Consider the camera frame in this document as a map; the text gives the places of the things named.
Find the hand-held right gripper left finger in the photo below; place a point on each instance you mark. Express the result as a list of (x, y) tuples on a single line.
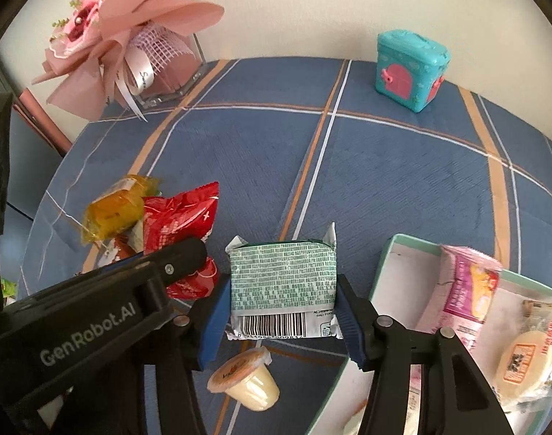
[(215, 321)]

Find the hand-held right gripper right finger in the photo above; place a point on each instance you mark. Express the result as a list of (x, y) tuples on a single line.
[(350, 321)]

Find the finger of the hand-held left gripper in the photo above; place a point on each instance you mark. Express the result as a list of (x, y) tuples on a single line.
[(185, 256)]

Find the red flower print snack packet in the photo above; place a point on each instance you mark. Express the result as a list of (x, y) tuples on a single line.
[(181, 222)]

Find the white tray with teal rim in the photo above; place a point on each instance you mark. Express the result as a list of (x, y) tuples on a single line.
[(402, 281)]

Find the mint green barcode packet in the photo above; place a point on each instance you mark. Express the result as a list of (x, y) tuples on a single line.
[(283, 276)]

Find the cream round pastry clear wrapper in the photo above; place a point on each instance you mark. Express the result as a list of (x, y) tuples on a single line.
[(525, 358)]

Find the small red and white packet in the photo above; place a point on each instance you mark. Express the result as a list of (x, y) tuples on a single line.
[(122, 249)]

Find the jelly cup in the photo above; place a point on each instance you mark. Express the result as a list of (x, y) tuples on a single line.
[(253, 389)]

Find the small green packet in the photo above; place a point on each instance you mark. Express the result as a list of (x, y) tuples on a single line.
[(9, 289)]

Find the yellow cake packet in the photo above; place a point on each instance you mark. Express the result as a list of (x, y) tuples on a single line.
[(113, 213)]

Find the pink snack packet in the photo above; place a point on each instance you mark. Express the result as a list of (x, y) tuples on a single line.
[(466, 290)]

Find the blue plaid tablecloth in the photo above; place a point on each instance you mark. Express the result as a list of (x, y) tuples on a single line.
[(371, 167)]

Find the clear glass vase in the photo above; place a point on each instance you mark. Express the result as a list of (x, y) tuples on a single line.
[(176, 70)]

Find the pink flower bouquet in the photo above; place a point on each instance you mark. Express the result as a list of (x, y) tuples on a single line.
[(117, 22)]

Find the teal and pink toy box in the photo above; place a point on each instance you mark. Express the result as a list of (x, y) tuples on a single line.
[(412, 77)]

